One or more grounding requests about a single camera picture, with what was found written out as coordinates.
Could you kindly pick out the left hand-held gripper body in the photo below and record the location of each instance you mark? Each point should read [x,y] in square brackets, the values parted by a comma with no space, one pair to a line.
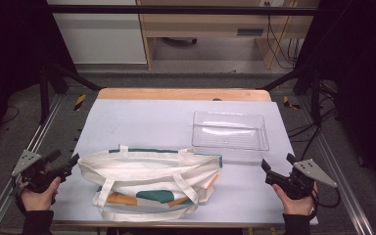
[29,163]

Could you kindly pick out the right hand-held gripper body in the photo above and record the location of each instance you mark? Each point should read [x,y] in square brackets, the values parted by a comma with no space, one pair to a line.
[310,171]

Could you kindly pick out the cream canvas tote bag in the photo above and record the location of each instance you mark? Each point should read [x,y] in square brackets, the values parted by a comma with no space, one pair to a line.
[150,173]

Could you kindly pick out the person's right hand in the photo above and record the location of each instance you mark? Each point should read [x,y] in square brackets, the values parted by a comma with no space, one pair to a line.
[298,206]

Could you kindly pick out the person's left hand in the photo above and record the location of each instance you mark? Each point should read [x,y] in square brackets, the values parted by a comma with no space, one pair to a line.
[38,199]

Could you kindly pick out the clear plastic container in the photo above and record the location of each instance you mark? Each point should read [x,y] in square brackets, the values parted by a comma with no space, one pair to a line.
[230,130]

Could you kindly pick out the black metal stand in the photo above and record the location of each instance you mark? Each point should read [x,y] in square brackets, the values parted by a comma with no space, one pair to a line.
[45,94]
[315,98]

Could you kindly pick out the white table cover sheet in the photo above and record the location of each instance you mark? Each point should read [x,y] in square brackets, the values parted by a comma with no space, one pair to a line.
[143,124]

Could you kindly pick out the black curtain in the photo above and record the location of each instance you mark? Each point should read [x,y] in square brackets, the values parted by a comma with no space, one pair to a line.
[9,49]
[362,65]

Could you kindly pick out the wooden table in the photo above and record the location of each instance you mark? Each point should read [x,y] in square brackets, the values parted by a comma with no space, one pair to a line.
[176,94]

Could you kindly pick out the white cabinet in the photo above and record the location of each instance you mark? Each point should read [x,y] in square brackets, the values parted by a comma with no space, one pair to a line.
[101,39]

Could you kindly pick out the light wooden desk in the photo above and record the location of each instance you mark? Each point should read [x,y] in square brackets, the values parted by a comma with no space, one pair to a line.
[192,24]

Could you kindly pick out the aluminium rail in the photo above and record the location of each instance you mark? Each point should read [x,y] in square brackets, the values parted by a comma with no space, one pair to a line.
[29,150]
[342,182]

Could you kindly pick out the black horizontal frame bar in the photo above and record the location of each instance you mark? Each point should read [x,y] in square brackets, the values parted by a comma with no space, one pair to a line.
[176,9]

